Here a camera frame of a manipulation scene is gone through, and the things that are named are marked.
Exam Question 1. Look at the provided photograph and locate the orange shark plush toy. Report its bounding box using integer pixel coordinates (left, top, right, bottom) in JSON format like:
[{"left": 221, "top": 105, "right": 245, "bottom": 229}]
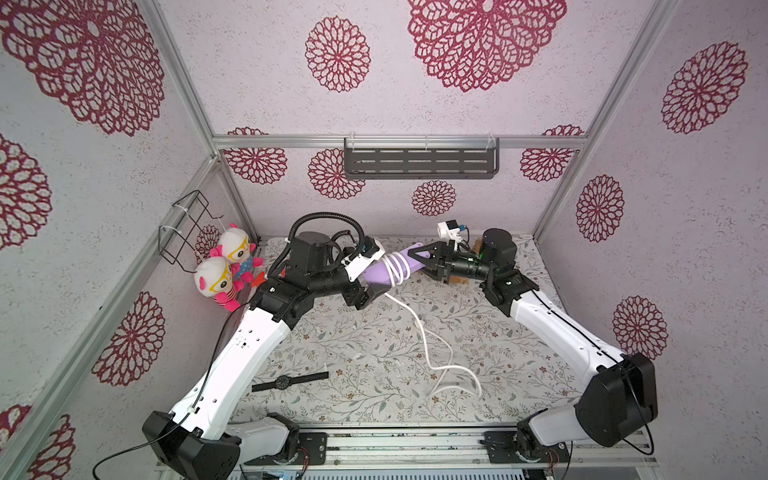
[{"left": 250, "top": 271, "right": 267, "bottom": 290}]

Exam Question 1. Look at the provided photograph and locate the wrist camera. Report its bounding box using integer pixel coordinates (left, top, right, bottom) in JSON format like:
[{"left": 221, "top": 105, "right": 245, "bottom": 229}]
[
  {"left": 341, "top": 236, "right": 385, "bottom": 282},
  {"left": 437, "top": 220, "right": 468, "bottom": 244}
]

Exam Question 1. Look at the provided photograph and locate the white power cord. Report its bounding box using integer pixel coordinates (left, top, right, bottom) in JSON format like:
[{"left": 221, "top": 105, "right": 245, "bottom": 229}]
[{"left": 381, "top": 251, "right": 483, "bottom": 398}]

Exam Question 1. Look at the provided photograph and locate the aluminium frame post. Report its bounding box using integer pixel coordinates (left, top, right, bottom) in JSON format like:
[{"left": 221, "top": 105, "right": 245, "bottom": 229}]
[{"left": 137, "top": 0, "right": 259, "bottom": 241}]

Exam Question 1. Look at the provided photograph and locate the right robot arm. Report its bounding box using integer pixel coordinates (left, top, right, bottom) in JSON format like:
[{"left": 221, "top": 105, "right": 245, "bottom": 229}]
[{"left": 407, "top": 228, "right": 658, "bottom": 461}]

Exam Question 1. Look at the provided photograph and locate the white plush blue dotted dress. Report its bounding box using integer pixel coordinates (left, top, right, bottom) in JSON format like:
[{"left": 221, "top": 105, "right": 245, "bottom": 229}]
[{"left": 209, "top": 223, "right": 264, "bottom": 285}]

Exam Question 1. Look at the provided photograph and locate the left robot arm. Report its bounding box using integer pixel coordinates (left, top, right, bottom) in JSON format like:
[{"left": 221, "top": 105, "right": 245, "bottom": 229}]
[{"left": 142, "top": 212, "right": 385, "bottom": 479}]

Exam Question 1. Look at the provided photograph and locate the black wristwatch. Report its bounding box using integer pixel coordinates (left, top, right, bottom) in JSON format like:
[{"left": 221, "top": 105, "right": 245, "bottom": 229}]
[{"left": 251, "top": 371, "right": 330, "bottom": 393}]

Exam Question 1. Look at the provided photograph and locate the brown plush dog toy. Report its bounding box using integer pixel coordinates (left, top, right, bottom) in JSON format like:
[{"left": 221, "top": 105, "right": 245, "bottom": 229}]
[{"left": 423, "top": 241, "right": 488, "bottom": 284}]

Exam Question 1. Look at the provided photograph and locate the white plush red striped dress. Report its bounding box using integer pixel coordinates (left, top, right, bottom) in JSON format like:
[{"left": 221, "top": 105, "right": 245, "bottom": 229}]
[{"left": 193, "top": 257, "right": 245, "bottom": 312}]

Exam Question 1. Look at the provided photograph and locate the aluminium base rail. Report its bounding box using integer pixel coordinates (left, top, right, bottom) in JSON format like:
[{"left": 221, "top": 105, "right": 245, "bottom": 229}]
[{"left": 246, "top": 424, "right": 658, "bottom": 472}]

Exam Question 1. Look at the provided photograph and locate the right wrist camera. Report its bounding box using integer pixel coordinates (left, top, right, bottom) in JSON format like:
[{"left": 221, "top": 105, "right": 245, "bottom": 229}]
[{"left": 437, "top": 220, "right": 468, "bottom": 244}]

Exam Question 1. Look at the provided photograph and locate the purple power strip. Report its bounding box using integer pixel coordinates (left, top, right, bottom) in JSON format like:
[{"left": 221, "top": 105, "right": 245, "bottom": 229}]
[{"left": 363, "top": 243, "right": 431, "bottom": 287}]

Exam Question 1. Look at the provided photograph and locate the black wire basket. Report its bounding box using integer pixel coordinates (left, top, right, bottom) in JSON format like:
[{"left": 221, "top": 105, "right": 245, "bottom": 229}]
[{"left": 156, "top": 189, "right": 225, "bottom": 274}]

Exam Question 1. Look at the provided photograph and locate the grey wall shelf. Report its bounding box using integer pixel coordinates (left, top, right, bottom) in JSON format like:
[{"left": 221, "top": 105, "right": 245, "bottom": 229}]
[{"left": 343, "top": 138, "right": 500, "bottom": 180}]

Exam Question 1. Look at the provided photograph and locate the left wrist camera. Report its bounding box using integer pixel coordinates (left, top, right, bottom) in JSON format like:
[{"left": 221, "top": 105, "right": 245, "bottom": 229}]
[{"left": 341, "top": 236, "right": 385, "bottom": 282}]

